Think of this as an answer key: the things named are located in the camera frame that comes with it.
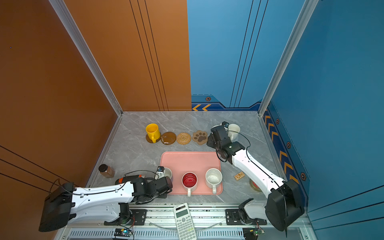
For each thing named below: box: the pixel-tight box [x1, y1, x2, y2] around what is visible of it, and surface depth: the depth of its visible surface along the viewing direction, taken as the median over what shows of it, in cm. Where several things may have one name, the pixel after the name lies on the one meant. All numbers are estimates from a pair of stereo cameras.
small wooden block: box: [234, 171, 245, 181], surface depth 88 cm
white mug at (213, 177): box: [205, 168, 223, 195], surface depth 81 cm
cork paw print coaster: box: [192, 130, 208, 145], surface depth 107 cm
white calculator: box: [173, 202, 198, 240], surface depth 72 cm
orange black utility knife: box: [115, 174, 143, 185], surface depth 87 cm
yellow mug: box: [145, 123, 161, 144], surface depth 99 cm
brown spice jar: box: [98, 163, 115, 178], surface depth 83 cm
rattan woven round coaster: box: [176, 132, 192, 145], surface depth 105 cm
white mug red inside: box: [181, 171, 198, 197], surface depth 81 cm
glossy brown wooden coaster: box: [161, 131, 177, 145], surface depth 105 cm
